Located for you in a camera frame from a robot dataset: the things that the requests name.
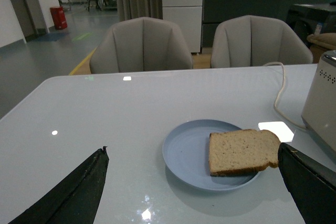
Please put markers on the grey upholstered chair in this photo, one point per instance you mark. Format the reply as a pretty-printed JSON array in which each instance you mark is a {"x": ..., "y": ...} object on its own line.
[
  {"x": 141, "y": 44},
  {"x": 250, "y": 41}
]

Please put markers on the slice of brown bread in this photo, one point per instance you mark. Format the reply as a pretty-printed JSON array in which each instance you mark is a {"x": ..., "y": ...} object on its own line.
[{"x": 242, "y": 151}]

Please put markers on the left grey upholstered chair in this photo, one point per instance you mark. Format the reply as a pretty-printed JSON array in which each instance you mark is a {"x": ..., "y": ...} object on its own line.
[{"x": 141, "y": 44}]

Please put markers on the light blue round plate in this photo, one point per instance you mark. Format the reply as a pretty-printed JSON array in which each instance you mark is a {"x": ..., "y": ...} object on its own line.
[{"x": 185, "y": 152}]

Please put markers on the beige sofa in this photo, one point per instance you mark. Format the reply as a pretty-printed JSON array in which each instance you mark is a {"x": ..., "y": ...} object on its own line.
[{"x": 321, "y": 43}]

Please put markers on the white drawer cabinet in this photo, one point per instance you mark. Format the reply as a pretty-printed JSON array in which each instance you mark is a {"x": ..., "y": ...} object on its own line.
[{"x": 188, "y": 15}]

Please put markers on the right grey upholstered chair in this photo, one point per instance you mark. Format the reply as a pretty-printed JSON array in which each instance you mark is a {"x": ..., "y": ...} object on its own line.
[{"x": 250, "y": 41}]

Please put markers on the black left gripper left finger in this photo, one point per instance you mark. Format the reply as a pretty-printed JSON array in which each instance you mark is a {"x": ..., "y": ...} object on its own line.
[{"x": 76, "y": 198}]

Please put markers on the cream two-slot toaster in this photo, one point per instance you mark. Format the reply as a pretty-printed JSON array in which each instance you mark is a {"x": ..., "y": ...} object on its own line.
[{"x": 318, "y": 112}]

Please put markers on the dark washing machine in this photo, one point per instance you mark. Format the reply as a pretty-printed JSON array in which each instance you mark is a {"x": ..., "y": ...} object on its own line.
[{"x": 307, "y": 19}]

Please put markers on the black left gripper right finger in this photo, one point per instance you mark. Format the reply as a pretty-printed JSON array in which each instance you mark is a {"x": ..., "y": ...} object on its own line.
[{"x": 311, "y": 184}]

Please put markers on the dark grey kitchen counter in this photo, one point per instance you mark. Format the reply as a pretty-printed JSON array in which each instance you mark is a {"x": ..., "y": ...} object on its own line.
[{"x": 218, "y": 11}]

